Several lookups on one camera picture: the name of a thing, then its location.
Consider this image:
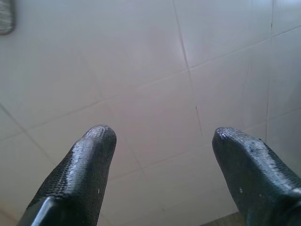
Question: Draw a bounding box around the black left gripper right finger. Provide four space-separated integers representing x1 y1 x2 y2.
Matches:
211 127 301 226

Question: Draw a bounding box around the brown striped dish cloth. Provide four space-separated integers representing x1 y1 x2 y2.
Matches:
0 0 16 36

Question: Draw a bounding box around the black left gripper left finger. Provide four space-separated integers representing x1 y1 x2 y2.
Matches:
17 125 118 226

